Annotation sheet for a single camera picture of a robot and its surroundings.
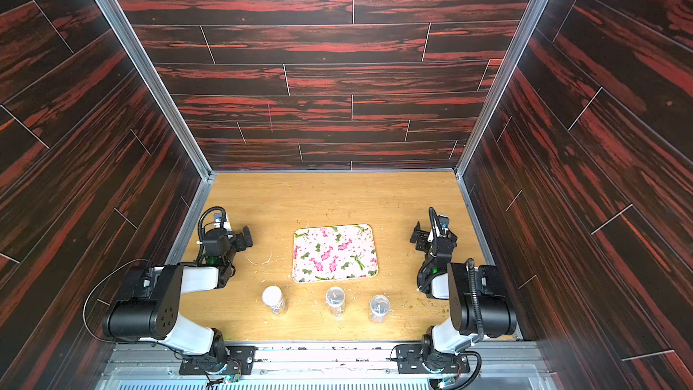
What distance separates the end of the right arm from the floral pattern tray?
0.16 metres

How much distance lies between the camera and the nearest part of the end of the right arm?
32.8 inches

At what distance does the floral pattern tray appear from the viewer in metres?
0.92
